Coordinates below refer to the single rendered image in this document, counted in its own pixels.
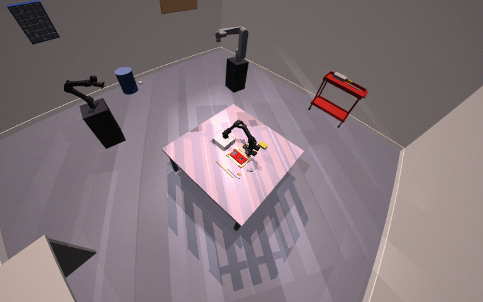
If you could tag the yellow rectangular block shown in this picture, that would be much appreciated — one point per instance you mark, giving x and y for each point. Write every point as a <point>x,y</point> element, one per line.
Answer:
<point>262,145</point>

